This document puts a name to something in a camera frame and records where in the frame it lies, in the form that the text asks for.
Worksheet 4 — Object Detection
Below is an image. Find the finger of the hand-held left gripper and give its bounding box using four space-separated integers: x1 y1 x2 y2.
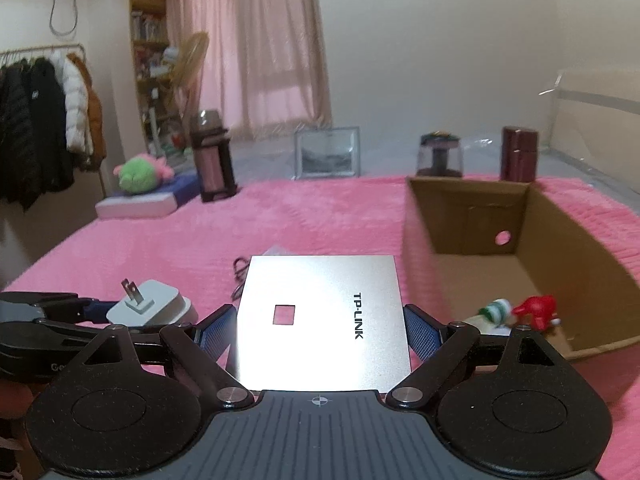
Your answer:
32 317 168 350
0 290 120 323

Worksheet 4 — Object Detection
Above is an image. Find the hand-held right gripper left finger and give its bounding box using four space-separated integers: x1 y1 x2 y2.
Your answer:
80 304 255 409

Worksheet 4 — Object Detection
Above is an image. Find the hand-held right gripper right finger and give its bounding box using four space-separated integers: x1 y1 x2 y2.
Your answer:
387 303 568 409

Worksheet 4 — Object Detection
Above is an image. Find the white power adapter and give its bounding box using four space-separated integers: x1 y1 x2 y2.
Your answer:
105 278 200 329

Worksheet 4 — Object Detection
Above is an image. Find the green white striped spool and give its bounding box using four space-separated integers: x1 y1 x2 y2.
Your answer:
480 298 512 324

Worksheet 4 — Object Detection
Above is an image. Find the square packaging box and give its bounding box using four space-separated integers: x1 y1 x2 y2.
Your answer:
227 255 414 394

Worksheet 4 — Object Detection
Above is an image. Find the red plastic toy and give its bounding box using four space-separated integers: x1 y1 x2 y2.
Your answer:
512 294 561 332

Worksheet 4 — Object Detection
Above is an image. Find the brown cardboard box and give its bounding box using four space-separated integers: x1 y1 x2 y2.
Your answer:
402 175 640 404

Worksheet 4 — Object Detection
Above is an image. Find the person's left hand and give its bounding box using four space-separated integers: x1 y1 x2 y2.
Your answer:
0 381 38 416

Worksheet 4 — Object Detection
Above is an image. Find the pink fluffy blanket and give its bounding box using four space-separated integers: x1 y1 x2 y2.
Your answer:
0 175 640 480

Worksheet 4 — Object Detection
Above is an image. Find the blue white foam box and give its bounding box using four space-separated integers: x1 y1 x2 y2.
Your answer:
94 169 204 220

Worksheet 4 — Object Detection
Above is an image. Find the green plush toy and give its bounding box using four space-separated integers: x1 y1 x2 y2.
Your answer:
112 155 175 195

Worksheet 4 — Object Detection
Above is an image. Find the pink black thermos bottle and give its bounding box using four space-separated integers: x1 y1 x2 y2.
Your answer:
189 108 237 204

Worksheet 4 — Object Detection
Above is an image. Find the glass jar with dark lid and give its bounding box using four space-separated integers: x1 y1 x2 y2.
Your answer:
416 131 465 179

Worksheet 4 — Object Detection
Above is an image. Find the brown jacket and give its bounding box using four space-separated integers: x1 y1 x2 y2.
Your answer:
66 52 108 172

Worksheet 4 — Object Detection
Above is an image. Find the framed picture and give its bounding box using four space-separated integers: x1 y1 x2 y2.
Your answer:
293 124 362 181

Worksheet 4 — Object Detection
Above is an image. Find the white puffer jacket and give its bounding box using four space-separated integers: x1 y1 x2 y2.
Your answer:
49 51 94 157

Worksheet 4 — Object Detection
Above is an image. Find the maroon thermos flask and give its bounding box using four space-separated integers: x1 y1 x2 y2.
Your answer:
499 125 540 183

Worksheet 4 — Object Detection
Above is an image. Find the metal clothes rack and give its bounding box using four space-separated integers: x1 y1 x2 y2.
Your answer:
0 43 108 201

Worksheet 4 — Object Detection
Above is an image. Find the standing electric fan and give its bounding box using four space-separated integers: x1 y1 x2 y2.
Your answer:
166 31 210 162

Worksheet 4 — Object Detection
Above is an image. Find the pink curtain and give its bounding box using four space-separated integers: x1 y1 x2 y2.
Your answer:
166 0 334 141

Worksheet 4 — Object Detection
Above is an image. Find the wooden bookshelf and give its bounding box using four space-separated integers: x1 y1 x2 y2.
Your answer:
128 0 187 159

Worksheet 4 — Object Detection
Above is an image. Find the black hanging cord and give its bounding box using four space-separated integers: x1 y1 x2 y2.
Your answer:
48 0 80 36

